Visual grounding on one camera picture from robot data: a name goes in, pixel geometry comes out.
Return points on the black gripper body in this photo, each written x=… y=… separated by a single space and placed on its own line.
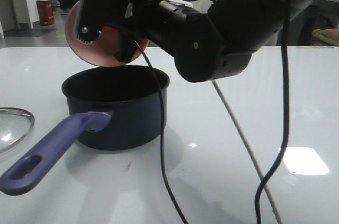
x=190 y=37

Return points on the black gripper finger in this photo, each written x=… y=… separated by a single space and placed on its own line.
x=129 y=44
x=93 y=15

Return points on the pink bowl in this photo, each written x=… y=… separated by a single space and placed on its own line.
x=99 y=52

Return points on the glass lid blue knob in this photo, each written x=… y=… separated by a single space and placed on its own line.
x=16 y=123

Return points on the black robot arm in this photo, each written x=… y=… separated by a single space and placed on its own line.
x=246 y=25

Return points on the red trash bin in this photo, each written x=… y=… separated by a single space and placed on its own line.
x=45 y=12

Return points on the dark blue saucepan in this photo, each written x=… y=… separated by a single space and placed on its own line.
x=115 y=108

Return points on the olive cushion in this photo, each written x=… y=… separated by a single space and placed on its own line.
x=326 y=37

